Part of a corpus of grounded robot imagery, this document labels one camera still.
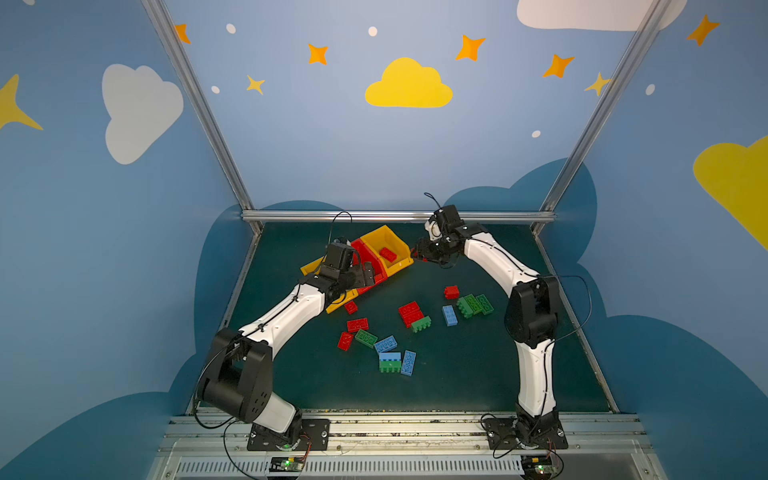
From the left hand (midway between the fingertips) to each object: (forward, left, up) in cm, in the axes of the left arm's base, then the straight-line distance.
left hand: (364, 271), depth 89 cm
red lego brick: (-11, +2, -15) cm, 18 cm away
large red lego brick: (-6, -15, -14) cm, 21 cm away
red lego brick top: (+18, -8, -15) cm, 25 cm away
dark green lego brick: (-15, -1, -14) cm, 21 cm away
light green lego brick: (-2, -36, -14) cm, 39 cm away
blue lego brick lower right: (-23, -13, -13) cm, 29 cm away
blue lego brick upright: (-7, -28, -14) cm, 32 cm away
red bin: (+17, +2, -12) cm, 21 cm away
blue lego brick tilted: (-17, -7, -14) cm, 23 cm away
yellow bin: (-2, +6, -12) cm, 14 cm away
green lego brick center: (-10, -18, -14) cm, 25 cm away
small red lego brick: (-5, +5, -13) cm, 15 cm away
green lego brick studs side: (-4, -32, -13) cm, 35 cm away
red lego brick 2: (-16, +6, -15) cm, 23 cm away
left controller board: (-47, +17, -16) cm, 52 cm away
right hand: (+9, -18, -2) cm, 20 cm away
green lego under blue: (-24, -8, -13) cm, 28 cm away
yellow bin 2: (+26, -6, -12) cm, 29 cm away
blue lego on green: (-21, -8, -14) cm, 26 cm away
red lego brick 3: (+2, -29, -14) cm, 32 cm away
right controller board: (-46, -44, -16) cm, 66 cm away
